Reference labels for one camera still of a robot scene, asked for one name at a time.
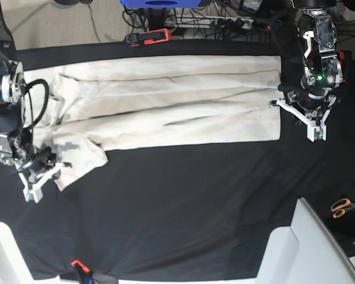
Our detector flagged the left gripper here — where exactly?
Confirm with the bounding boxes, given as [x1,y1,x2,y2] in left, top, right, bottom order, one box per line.
[277,83,342,118]

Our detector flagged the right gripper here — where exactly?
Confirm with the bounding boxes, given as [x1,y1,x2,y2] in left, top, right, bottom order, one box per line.
[18,146,57,182]

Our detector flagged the white T-shirt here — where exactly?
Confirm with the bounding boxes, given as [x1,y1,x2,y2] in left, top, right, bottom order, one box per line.
[24,56,283,190]

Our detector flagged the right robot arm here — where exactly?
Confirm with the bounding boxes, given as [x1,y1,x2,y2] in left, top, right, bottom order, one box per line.
[0,3,58,185]

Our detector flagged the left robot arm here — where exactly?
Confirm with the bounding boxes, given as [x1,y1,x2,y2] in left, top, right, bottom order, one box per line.
[281,1,343,120]

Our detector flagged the red black clamp right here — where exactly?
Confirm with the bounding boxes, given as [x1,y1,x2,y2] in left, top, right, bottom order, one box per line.
[337,50,352,83]

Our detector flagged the orange clamp bottom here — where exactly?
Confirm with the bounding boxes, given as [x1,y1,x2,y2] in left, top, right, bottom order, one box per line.
[70,259,91,283]

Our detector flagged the black table cloth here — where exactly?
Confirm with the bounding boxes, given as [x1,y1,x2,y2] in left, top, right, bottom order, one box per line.
[0,40,355,282]

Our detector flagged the orange black clamp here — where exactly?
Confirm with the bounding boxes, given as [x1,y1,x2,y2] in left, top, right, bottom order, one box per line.
[125,28,171,47]

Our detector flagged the blue box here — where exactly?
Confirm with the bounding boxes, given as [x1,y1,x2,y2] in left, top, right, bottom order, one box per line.
[120,0,210,9]

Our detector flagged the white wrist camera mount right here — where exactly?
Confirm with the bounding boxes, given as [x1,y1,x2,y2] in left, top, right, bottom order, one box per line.
[15,162,72,203]

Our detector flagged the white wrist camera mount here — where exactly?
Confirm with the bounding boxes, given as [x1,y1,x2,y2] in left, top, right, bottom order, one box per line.
[15,162,72,203]
[269,99,330,142]

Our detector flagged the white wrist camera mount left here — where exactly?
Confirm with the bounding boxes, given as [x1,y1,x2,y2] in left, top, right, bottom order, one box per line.
[269,99,330,142]

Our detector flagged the orange handled scissors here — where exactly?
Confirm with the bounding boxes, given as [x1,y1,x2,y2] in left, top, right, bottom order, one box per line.
[330,198,355,219]

